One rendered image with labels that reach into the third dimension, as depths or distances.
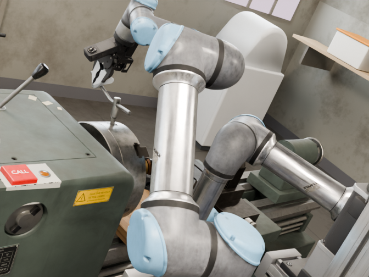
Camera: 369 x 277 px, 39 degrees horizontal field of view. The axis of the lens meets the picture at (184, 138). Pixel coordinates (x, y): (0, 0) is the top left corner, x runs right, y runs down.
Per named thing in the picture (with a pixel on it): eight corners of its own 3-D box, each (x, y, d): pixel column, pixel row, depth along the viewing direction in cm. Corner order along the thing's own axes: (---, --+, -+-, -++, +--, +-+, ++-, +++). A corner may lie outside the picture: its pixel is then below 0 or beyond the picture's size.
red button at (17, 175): (10, 188, 109) (13, 181, 108) (-2, 172, 112) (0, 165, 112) (35, 186, 113) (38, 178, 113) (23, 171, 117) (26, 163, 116)
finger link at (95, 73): (104, 88, 175) (116, 67, 171) (90, 87, 171) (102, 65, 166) (100, 82, 177) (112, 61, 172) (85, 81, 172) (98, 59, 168)
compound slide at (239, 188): (208, 205, 196) (213, 194, 194) (190, 189, 201) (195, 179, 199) (240, 199, 211) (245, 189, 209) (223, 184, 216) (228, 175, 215)
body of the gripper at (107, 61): (126, 75, 170) (143, 45, 164) (105, 73, 164) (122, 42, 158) (115, 60, 174) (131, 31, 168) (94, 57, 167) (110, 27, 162)
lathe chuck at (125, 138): (112, 239, 156) (133, 141, 148) (55, 197, 176) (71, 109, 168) (134, 234, 163) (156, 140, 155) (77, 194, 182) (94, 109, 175)
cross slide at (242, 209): (228, 229, 195) (233, 220, 193) (158, 166, 219) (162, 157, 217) (255, 222, 208) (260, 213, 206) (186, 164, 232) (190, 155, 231)
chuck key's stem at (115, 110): (115, 134, 162) (122, 99, 159) (108, 133, 161) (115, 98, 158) (112, 132, 164) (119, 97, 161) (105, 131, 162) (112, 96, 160)
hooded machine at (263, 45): (200, 153, 491) (258, 23, 443) (167, 122, 530) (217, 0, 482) (248, 154, 536) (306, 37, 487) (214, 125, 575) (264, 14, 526)
